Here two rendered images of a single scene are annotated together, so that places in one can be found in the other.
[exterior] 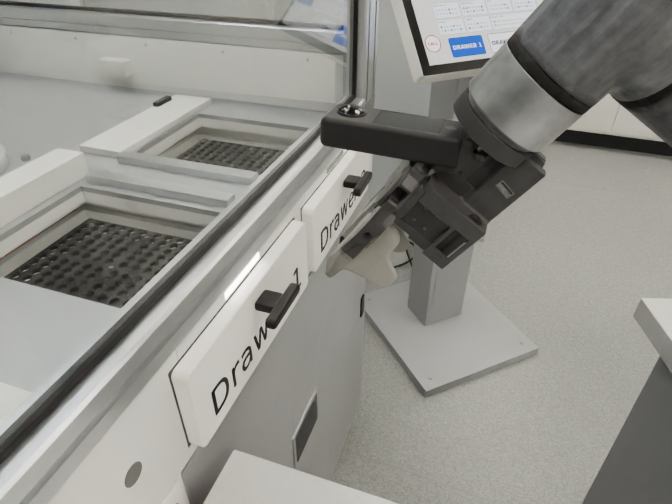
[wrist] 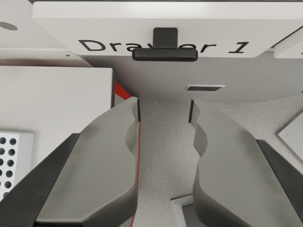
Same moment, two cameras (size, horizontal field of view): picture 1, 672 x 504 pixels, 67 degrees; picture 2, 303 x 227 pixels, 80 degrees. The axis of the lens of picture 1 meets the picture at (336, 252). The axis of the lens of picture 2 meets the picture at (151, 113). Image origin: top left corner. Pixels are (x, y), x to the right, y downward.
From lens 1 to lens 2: 0.44 m
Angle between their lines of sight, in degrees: 57
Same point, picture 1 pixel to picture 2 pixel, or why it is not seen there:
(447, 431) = not seen: hidden behind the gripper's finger
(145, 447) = (16, 22)
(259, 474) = (101, 88)
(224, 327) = (95, 17)
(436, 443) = not seen: hidden behind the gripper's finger
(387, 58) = not seen: outside the picture
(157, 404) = (20, 9)
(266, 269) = (193, 15)
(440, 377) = (290, 140)
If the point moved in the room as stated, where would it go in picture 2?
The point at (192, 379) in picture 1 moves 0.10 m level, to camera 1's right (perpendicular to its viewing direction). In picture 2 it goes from (42, 22) to (66, 107)
